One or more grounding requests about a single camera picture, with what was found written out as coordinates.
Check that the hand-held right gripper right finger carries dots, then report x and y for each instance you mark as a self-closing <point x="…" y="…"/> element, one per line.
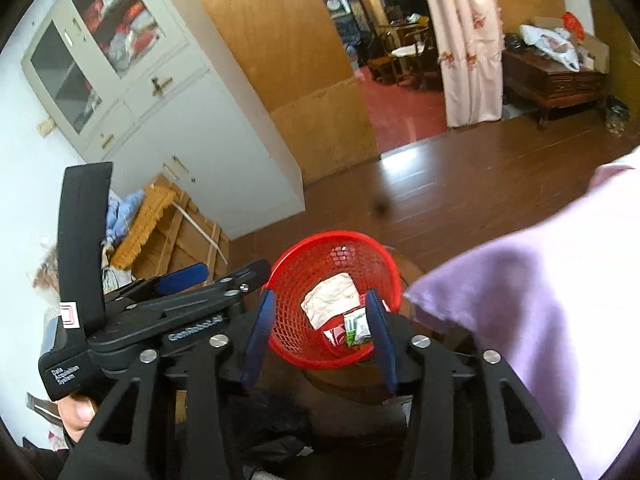
<point x="380" y="340"/>

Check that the wooden armchair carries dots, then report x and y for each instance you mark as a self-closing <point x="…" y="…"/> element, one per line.
<point x="405" y="55"/>

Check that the purple fleece blanket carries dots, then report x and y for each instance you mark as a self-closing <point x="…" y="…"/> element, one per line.
<point x="525" y="310"/>

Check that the red plastic basket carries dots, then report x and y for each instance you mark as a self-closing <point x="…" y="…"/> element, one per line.
<point x="290" y="280"/>

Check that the person's left hand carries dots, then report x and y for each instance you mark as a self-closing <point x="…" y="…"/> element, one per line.
<point x="80" y="412"/>

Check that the beige wall switch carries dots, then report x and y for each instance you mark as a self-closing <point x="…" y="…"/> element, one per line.
<point x="45" y="127"/>

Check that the red wall ornament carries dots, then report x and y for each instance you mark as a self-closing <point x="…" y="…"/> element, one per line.
<point x="572" y="25"/>

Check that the yellow fringed cloth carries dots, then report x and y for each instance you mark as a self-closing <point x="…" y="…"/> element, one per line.
<point x="140" y="230"/>

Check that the carved wooden chest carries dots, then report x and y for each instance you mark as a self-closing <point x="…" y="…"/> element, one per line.
<point x="550" y="82"/>

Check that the white cloth bundle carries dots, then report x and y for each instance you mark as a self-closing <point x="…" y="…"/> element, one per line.
<point x="117" y="272"/>

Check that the light blue cloth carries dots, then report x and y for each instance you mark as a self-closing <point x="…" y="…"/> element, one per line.
<point x="122" y="215"/>

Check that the floral curtain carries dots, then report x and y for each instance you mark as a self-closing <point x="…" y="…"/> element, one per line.
<point x="465" y="50"/>

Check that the beige paper bag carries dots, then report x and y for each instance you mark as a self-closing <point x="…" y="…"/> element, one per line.
<point x="330" y="300"/>

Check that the green wrapper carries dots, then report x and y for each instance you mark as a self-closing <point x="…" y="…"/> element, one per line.
<point x="356" y="327"/>

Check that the white metal cabinet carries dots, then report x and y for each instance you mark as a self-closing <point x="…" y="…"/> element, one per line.
<point x="200" y="125"/>

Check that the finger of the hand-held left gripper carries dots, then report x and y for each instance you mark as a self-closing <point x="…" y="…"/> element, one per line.
<point x="235" y="280"/>
<point x="185" y="276"/>

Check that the cardboard box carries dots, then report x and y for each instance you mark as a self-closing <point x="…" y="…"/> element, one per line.
<point x="597" y="55"/>

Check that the white plastic bag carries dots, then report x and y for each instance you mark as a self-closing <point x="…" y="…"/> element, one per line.
<point x="555" y="42"/>

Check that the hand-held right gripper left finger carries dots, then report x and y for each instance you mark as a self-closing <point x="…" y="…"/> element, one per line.
<point x="260" y="330"/>

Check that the red white carton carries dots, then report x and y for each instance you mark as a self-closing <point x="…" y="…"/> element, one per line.
<point x="336" y="336"/>

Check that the wooden boards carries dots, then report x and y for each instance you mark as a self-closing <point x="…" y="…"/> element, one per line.
<point x="175" y="240"/>

